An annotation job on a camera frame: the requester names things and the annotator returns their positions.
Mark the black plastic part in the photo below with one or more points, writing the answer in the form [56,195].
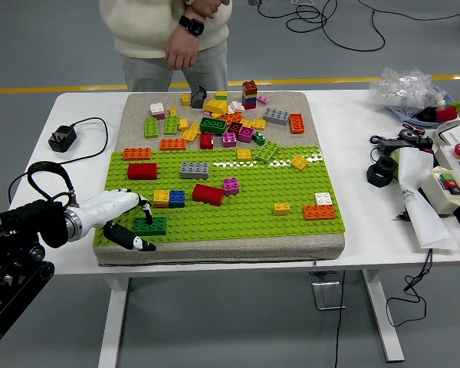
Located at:
[427,115]

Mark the small white part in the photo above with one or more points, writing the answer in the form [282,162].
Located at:
[440,100]

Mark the blue two-by-two brick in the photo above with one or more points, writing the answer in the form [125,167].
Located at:
[177,198]

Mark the yellow two-by-two brick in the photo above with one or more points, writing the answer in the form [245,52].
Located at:
[258,124]
[281,209]
[299,162]
[244,154]
[161,198]

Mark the person's left hand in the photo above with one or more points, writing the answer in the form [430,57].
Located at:
[182,50]

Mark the black wristwatch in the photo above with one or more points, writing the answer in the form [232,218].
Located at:
[193,26]

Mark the yellow curved brick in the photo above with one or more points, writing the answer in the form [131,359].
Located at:
[215,106]

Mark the pink two-by-two brick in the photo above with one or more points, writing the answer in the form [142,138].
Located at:
[231,186]

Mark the lime green two-by-four brick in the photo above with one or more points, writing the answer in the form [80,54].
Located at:
[171,125]
[150,128]
[267,152]

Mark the black round part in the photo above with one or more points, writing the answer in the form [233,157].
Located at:
[407,134]

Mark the large black nut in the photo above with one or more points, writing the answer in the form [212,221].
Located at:
[373,178]

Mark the yellow flat two-by-two brick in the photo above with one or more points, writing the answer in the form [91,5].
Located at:
[281,209]

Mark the red two-by-four brick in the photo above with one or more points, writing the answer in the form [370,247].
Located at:
[208,194]
[142,171]

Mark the dark green two-by-four brick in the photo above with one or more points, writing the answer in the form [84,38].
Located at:
[213,126]
[158,227]

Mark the person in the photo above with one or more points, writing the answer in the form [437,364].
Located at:
[142,30]

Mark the white paper bag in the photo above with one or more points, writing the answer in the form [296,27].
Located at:
[421,214]

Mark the blue stacked brick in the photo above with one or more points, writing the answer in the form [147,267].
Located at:
[249,100]

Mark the grey-brown cushion mat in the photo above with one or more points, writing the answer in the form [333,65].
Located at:
[214,252]

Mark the dark brown brick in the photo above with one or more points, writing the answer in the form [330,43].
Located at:
[235,127]

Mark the white table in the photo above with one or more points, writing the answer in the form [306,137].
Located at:
[349,153]

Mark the small yellow brick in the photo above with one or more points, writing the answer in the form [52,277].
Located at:
[183,124]
[173,111]
[185,100]
[246,123]

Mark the small black module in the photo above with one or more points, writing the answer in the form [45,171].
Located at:
[424,143]

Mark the green studded baseplate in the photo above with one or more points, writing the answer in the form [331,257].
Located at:
[234,218]

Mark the red two-by-two brick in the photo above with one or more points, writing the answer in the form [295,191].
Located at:
[206,142]

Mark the person's right hand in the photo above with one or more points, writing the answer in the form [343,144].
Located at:
[209,7]

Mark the blue bowl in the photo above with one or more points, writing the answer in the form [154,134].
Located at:
[406,117]

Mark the magenta two-by-two brick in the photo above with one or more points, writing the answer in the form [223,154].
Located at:
[246,134]
[229,140]

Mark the pink flat brick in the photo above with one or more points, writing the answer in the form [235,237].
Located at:
[263,99]

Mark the dark grey angled piece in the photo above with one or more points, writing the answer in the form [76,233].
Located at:
[197,99]

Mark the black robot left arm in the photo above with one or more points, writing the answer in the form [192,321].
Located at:
[27,226]

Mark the small dark green brick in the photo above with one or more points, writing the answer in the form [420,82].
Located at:
[258,138]

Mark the brown two-by-two brick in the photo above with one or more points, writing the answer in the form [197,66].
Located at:
[250,88]

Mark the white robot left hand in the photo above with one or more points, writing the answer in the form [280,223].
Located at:
[107,203]

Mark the red stacked brick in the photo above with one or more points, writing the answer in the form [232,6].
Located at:
[249,106]

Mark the orange two-by-four brick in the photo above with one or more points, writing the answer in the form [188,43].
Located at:
[296,123]
[173,144]
[320,212]
[137,153]

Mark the silver metal foot plate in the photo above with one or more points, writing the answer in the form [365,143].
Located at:
[315,295]

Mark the white flat device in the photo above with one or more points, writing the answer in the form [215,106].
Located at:
[458,134]

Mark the black power brick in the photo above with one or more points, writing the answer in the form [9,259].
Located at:
[395,144]

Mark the clear crumpled plastic bag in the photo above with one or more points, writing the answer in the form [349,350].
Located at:
[402,90]

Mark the small white button box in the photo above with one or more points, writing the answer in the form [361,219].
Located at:
[435,191]

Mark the white two-by-two brick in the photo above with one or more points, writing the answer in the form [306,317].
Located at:
[156,108]
[323,198]

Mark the lime and yellow brick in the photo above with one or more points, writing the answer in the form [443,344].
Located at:
[222,95]

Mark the yellow two-by-four brick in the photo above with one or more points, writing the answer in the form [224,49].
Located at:
[191,132]

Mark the white control box with buttons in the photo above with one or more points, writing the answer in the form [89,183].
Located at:
[450,163]

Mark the grey two-by-four brick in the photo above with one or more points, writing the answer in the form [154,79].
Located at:
[276,116]
[194,170]

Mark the black power adapter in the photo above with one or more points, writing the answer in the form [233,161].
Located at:
[62,138]

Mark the lime green sheet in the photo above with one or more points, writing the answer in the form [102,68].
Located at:
[395,165]

